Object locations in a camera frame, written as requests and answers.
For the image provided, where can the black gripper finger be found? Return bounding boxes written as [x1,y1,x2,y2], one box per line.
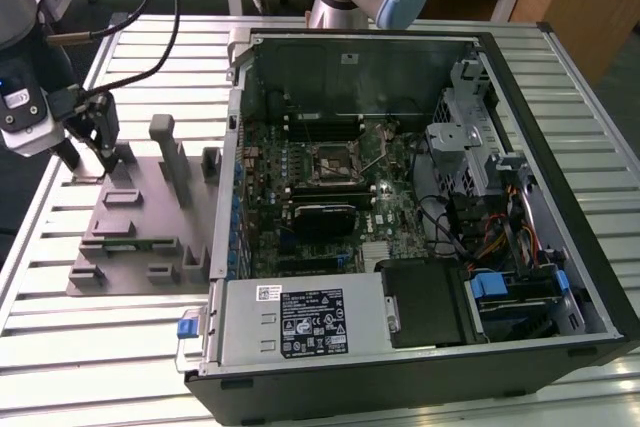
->
[94,114,122,176]
[53,139,82,174]

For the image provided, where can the metal socket cover frame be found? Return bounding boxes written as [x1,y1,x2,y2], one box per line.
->
[352,122,391,172]

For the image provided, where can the thin metal locking lever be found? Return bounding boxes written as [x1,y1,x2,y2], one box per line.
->
[361,149,392,173]

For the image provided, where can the bare green RAM stick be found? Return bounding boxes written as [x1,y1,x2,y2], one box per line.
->
[102,241,176,252]

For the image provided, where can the grey parts rack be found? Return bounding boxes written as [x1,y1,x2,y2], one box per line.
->
[65,114,224,298]

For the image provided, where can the RAM slot with black clips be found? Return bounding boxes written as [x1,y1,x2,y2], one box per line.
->
[282,118,365,128]
[284,130,365,141]

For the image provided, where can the silver power supply box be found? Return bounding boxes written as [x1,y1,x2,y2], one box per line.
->
[199,274,396,378]

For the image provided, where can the black graphics card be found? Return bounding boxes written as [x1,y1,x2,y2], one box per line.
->
[292,202,360,239]

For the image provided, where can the black expansion slot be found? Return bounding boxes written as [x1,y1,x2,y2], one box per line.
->
[277,254,351,271]

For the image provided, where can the silver chipset heatsink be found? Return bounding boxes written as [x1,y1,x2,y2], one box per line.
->
[362,240,395,264]

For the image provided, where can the green motherboard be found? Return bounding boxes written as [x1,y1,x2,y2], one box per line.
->
[234,111,436,281]

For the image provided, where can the silver metal drive cage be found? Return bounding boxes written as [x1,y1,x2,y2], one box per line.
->
[424,59,531,198]

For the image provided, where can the black plastic shroud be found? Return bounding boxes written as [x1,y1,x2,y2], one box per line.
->
[374,256,484,351]

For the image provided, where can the black open PC case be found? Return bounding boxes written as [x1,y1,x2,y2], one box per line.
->
[182,21,640,427]

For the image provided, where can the hard disk in blue carrier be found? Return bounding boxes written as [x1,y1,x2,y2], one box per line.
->
[464,270,571,338]

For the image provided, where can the wooden cabinet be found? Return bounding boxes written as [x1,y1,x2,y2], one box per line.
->
[509,0,640,83]

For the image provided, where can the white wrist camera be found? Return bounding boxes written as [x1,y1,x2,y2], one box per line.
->
[0,60,69,157]

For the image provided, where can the black camera cable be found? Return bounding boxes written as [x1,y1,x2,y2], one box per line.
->
[82,0,184,96]

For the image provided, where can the yellow orange power wires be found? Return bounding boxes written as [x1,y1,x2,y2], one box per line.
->
[462,214,511,273]

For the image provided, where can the orange data wire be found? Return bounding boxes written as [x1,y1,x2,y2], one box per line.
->
[517,224,544,268]

